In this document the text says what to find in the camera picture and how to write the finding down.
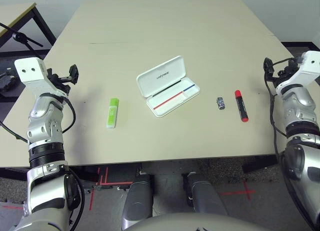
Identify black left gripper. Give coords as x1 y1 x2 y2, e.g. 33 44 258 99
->
46 64 80 97

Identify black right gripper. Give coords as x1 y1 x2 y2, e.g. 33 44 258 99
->
263 57 301 88

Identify black marker with red cap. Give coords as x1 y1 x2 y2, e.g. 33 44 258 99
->
234 89 250 123

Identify green correction tape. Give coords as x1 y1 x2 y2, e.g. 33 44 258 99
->
106 97 120 129

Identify white plastic pencil case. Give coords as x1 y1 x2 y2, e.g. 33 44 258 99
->
136 55 201 118

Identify black tripod stand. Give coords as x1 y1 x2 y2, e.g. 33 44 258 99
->
0 22 44 48

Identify black table base foot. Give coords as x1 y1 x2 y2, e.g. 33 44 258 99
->
241 154 280 173
0 167 31 184

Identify grey robot left leg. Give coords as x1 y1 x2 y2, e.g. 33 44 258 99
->
121 174 154 224

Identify grey robot leg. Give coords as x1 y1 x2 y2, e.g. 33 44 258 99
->
121 174 154 224
183 172 228 217

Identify grey robot right leg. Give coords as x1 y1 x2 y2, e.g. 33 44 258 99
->
183 172 228 217

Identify beige robot torso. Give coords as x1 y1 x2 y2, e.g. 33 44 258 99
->
124 212 271 231

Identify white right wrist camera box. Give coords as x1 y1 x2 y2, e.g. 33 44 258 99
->
276 50 320 92

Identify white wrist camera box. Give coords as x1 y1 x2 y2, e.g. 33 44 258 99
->
14 57 66 98
276 50 320 92

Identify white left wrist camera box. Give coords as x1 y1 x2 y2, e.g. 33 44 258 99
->
14 57 66 98

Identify side table with black frame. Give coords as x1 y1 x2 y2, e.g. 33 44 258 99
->
0 2 57 57

